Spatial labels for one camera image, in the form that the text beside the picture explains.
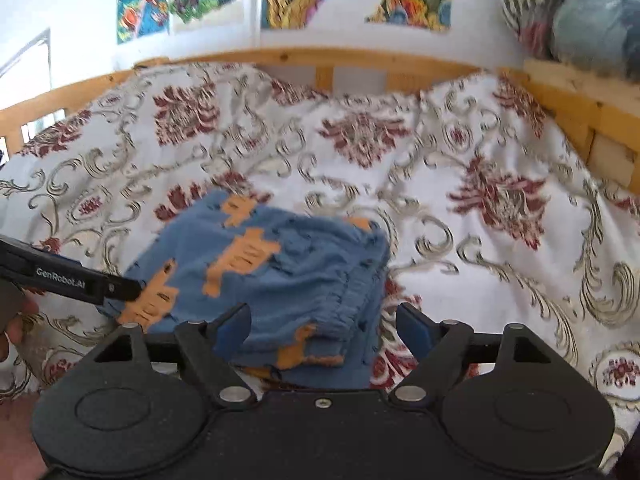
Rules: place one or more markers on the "white floral blanket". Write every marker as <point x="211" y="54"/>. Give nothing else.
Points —
<point x="450" y="135"/>

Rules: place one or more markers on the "blue pants with orange print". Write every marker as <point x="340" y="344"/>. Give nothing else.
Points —
<point x="310" y="270"/>

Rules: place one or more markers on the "window frame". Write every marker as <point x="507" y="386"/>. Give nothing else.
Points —
<point x="44" y="60"/>

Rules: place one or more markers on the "wooden bed frame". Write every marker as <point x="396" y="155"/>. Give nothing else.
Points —
<point x="565" y="95"/>

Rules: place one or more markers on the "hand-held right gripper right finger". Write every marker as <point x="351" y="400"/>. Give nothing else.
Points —
<point x="415" y="329"/>

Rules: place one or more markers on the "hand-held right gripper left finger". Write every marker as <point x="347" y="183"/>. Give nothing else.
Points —
<point x="235" y="329"/>

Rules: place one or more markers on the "patterned cloth bundle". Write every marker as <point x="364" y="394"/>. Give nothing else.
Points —
<point x="585" y="10"/>

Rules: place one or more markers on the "person's left hand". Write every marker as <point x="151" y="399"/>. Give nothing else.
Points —
<point x="20" y="330"/>

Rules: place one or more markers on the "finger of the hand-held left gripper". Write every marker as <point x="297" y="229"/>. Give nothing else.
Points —
<point x="122" y="289"/>

